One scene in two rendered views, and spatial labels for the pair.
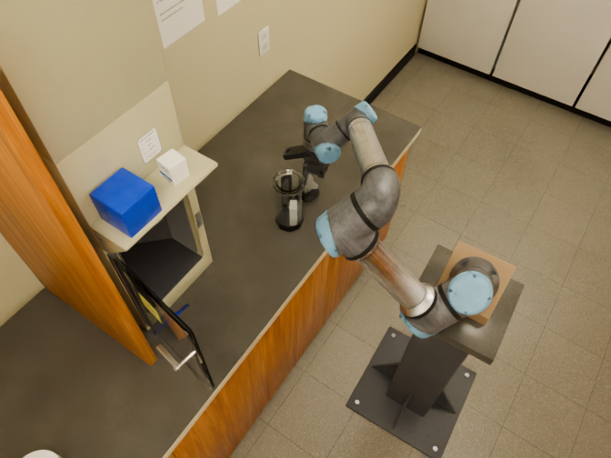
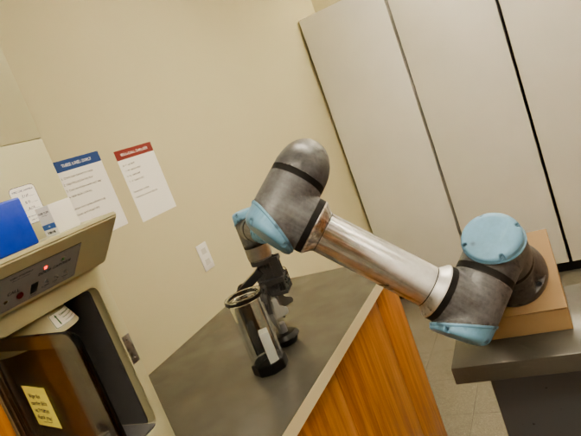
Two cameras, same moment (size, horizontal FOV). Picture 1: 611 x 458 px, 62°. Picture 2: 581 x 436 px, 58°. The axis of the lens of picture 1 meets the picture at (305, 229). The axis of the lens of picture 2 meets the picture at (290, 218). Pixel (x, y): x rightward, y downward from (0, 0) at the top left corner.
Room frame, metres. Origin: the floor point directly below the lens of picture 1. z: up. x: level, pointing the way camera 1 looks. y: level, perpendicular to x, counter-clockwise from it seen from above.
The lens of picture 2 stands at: (-0.27, -0.04, 1.55)
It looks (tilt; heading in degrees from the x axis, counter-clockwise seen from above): 10 degrees down; 356
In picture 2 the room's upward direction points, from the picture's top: 21 degrees counter-clockwise
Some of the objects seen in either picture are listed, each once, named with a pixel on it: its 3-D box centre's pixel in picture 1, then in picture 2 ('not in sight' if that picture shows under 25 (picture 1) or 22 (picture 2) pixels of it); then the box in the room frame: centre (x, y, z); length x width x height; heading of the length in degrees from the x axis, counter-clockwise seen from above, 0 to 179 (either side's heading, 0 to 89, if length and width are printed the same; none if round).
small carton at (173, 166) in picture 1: (173, 167); (57, 217); (0.83, 0.32, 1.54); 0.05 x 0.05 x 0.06; 49
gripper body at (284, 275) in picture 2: (315, 158); (271, 276); (1.25, -0.03, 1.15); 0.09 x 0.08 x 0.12; 72
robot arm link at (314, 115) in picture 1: (315, 124); (249, 227); (1.25, -0.02, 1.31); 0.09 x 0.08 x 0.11; 18
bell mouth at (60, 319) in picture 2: not in sight; (33, 325); (0.88, 0.48, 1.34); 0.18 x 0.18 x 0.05
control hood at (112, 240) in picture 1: (161, 205); (48, 266); (0.78, 0.36, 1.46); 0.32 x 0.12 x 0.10; 147
